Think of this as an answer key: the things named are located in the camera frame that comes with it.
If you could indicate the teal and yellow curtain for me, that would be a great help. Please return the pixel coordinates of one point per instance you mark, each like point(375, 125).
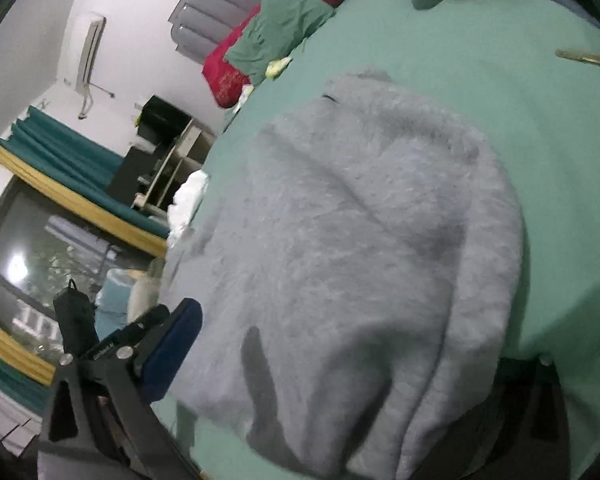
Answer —
point(70, 170)
point(10, 360)

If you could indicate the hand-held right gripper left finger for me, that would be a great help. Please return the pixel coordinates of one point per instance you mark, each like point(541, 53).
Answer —
point(172, 345)

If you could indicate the large red pillow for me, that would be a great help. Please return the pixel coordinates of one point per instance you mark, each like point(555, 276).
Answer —
point(225, 75)

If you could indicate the grey padded headboard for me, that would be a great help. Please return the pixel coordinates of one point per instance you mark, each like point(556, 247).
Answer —
point(215, 10)

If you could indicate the white air conditioner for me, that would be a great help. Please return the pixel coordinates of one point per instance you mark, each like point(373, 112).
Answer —
point(91, 50)

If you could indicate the yellow green small cloth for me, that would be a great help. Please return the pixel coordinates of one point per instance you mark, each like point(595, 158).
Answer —
point(278, 66)

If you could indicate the white crumpled cloth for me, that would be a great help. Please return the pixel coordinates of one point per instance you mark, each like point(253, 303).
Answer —
point(187, 205)

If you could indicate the beige wooden desk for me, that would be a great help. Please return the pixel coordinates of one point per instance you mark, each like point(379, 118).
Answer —
point(175, 170)

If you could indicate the light blue printed fabric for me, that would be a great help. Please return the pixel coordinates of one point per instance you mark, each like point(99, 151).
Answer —
point(112, 292)

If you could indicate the window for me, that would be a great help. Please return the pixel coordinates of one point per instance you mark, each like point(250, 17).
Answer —
point(40, 250)

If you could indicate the grey printed hoodie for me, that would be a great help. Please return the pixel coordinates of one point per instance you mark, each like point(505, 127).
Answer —
point(340, 260)

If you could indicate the green pillow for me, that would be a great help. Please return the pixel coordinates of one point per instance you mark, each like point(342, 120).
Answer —
point(280, 25)

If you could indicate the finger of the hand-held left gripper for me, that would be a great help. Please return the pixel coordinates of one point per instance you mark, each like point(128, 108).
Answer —
point(145, 320)

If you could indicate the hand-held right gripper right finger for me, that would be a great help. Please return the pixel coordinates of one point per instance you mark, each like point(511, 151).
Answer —
point(545, 410)

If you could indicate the air conditioner pipe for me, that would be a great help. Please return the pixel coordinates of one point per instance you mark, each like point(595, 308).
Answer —
point(92, 95)

